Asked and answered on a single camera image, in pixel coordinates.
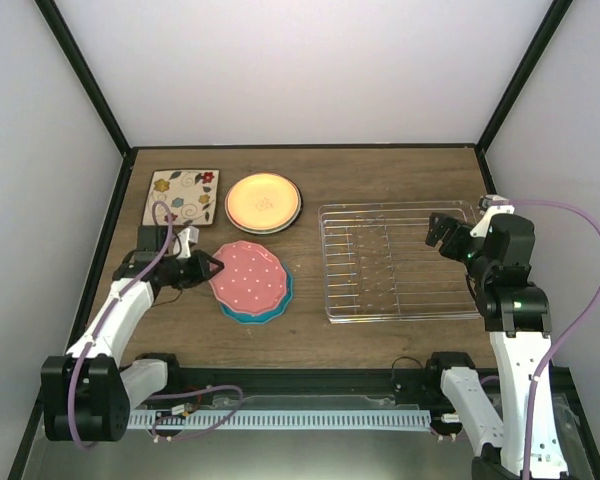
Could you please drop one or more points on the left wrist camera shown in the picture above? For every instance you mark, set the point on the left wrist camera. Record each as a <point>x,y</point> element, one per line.
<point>185,241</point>

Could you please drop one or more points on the white slotted cable duct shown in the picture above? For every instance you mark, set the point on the white slotted cable duct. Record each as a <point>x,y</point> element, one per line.
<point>381,420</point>

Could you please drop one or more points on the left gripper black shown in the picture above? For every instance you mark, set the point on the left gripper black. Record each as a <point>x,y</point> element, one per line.
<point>202,270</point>

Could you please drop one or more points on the wire dish rack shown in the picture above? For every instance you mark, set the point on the wire dish rack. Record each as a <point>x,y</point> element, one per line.
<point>377,266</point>

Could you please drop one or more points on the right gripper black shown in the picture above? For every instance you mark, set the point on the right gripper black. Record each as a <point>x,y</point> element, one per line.
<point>434,235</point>

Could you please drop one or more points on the blue polka dot plate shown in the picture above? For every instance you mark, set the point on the blue polka dot plate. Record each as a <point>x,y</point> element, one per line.
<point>248,319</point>

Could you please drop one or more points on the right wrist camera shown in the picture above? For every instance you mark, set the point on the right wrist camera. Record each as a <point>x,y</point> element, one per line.
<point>489,206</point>

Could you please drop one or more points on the red plate teal flower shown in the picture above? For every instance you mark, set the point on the red plate teal flower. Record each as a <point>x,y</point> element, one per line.
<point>266,231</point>

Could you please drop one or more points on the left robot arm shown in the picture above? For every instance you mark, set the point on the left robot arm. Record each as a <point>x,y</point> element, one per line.
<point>87,395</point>

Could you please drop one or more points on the square floral plate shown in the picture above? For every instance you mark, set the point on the square floral plate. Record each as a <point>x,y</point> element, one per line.
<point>186,196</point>

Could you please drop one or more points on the pink polka dot plate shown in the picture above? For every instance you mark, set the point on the pink polka dot plate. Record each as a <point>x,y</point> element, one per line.
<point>253,280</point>

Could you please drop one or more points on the black frame rail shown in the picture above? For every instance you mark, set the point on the black frame rail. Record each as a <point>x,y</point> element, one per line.
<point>409,385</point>

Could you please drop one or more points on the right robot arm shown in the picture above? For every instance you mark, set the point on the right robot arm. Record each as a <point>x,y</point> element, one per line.
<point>519,439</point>

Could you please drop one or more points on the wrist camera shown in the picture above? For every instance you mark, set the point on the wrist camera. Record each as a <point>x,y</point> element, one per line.
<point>185,241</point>
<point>489,206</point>

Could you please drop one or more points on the yellow round plate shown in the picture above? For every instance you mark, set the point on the yellow round plate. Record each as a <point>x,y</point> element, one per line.
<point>262,201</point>

